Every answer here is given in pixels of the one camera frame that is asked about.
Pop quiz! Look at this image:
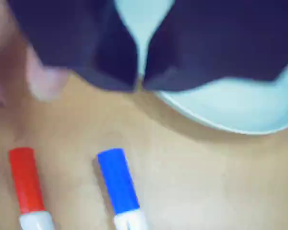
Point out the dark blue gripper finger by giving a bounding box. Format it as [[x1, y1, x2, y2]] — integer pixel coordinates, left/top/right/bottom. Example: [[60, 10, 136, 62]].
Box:
[[6, 0, 139, 93], [142, 0, 288, 92]]

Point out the red capped white marker pen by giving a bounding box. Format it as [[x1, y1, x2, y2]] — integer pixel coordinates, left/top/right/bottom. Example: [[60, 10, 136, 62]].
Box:
[[8, 147, 55, 230]]

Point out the blue capped white marker pen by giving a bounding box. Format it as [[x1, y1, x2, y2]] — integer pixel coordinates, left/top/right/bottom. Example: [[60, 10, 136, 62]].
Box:
[[96, 148, 148, 230]]

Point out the blurred pink human hand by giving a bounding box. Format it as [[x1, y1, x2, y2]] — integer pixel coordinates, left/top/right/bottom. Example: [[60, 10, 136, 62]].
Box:
[[0, 0, 72, 168]]

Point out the white round plate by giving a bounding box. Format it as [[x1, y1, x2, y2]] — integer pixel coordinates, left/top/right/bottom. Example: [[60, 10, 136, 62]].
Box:
[[114, 0, 288, 135]]

